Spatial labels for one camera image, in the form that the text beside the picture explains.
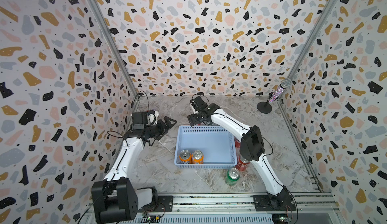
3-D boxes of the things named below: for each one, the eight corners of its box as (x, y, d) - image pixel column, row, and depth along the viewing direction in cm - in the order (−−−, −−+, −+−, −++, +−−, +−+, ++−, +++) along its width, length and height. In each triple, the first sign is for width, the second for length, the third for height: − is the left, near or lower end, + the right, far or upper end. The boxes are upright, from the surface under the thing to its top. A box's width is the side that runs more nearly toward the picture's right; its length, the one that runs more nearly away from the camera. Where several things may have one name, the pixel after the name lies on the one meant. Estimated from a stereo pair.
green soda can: (225, 186, 81) (228, 180, 73) (224, 175, 85) (227, 167, 76) (236, 186, 82) (241, 180, 73) (235, 175, 85) (239, 167, 76)
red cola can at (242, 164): (234, 169, 87) (237, 162, 79) (236, 162, 90) (239, 155, 81) (244, 173, 86) (248, 166, 77) (245, 166, 88) (250, 159, 80)
